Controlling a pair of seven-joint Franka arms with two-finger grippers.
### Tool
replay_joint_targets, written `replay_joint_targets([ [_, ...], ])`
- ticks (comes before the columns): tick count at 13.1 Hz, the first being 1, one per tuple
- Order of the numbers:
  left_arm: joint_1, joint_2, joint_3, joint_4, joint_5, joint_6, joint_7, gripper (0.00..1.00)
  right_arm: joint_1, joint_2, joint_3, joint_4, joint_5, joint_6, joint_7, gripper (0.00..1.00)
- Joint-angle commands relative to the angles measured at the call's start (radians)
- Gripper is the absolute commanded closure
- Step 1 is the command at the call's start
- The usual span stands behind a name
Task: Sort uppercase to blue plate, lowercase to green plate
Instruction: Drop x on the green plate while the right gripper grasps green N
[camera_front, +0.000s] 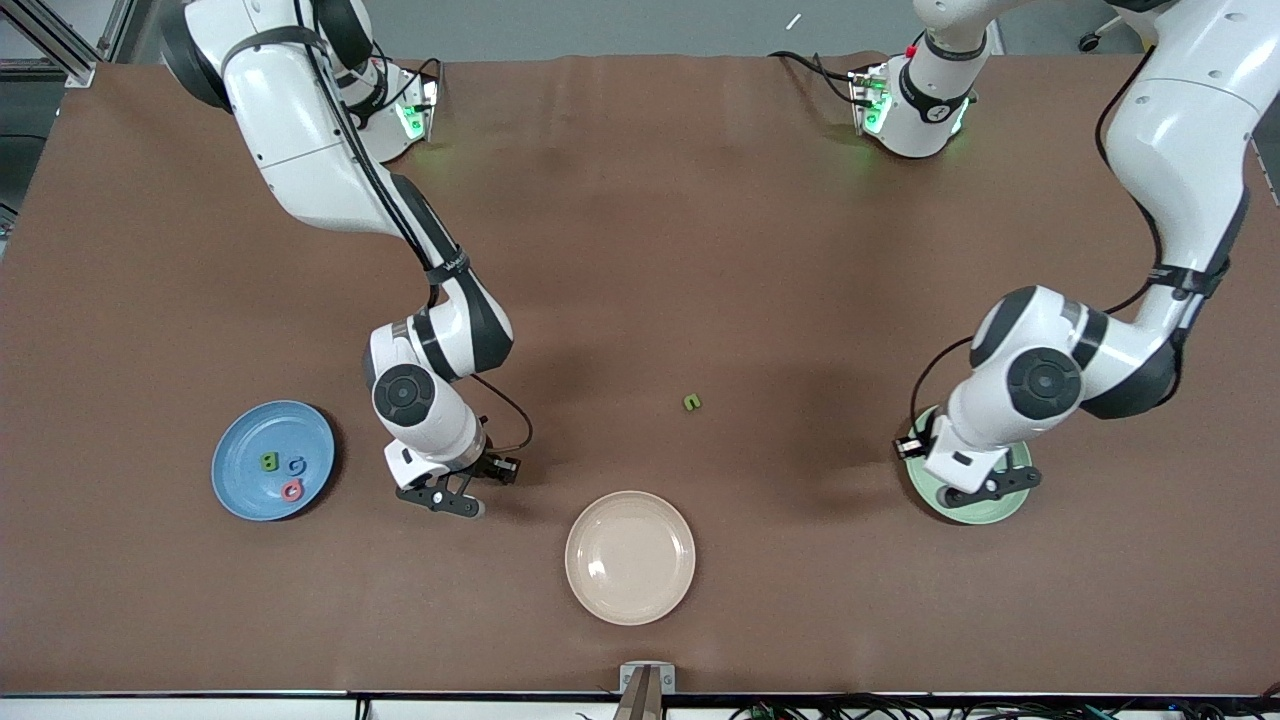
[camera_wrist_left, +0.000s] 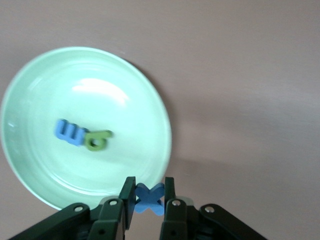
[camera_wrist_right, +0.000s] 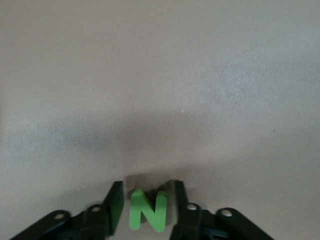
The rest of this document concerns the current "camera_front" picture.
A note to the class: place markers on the red foam letter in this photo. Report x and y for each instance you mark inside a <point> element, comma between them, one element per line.
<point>287,491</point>

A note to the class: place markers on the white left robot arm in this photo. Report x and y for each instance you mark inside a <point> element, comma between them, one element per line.
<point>1190,140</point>

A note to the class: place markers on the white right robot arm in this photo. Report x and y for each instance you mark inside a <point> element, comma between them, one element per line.
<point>290,130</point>

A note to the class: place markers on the green plate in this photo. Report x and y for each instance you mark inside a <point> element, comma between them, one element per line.
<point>975,516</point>

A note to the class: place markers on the beige plate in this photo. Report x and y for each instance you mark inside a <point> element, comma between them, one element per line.
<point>630,558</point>

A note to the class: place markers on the blue plate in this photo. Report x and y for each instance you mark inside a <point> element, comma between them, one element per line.
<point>250,430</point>

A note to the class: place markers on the brown table mat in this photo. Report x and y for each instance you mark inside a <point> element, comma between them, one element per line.
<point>700,200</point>

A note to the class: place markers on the office chair caster leg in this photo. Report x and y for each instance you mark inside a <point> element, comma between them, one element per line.
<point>1088,42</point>

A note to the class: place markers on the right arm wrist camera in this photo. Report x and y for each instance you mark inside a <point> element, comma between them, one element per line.
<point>503,468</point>

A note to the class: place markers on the metal camera mount pole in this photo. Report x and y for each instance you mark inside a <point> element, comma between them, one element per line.
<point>645,690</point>

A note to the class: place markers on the right arm base connector bracket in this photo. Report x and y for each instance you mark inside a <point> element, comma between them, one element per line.
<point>415,118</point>

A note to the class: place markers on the left arm base connector bracket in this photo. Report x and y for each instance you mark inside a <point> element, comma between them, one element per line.
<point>868,100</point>

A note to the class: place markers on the aluminium frame post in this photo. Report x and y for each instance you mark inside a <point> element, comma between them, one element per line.
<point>75,65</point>

